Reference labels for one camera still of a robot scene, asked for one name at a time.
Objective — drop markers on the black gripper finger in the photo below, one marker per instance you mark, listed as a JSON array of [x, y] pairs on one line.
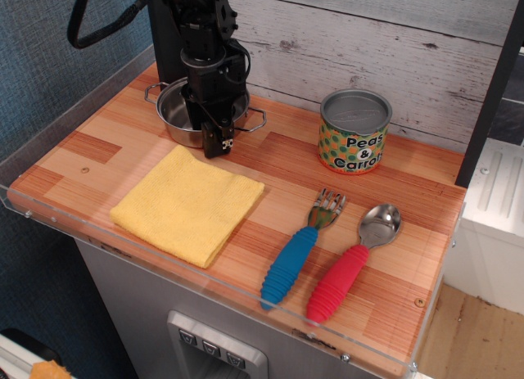
[[217, 140], [198, 115]]

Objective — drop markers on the black upright post right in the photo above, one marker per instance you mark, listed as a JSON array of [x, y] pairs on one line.
[[500, 78]]

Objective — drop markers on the black upright post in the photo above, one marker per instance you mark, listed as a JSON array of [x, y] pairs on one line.
[[500, 78], [167, 42]]

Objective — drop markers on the orange plush object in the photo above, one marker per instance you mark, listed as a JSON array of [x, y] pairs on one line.
[[48, 370]]

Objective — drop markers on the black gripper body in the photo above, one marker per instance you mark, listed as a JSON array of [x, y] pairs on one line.
[[217, 88]]

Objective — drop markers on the blue handled fork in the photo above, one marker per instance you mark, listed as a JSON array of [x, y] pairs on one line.
[[284, 271]]

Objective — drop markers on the small steel pot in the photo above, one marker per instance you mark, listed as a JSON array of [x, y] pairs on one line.
[[171, 107]]

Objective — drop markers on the yellow folded cloth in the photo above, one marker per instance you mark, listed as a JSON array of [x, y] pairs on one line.
[[186, 207]]

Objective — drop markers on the white toy sink unit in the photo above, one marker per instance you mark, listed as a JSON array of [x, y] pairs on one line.
[[485, 259]]

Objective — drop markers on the black upright post left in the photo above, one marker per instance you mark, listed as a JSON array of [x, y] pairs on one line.
[[167, 42]]

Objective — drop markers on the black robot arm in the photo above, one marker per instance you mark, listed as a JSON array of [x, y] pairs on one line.
[[206, 28]]

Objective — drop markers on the red handled spoon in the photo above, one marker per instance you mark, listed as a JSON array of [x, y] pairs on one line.
[[378, 227]]

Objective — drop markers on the grey toy fridge cabinet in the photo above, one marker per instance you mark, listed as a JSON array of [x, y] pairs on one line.
[[139, 296]]

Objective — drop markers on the silver dispenser button panel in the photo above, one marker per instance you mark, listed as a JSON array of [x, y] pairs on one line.
[[203, 352]]

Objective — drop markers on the peas and carrots tin can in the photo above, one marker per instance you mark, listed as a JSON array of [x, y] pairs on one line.
[[352, 132]]

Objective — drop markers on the clear acrylic table guard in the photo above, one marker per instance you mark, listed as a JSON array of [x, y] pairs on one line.
[[69, 176]]

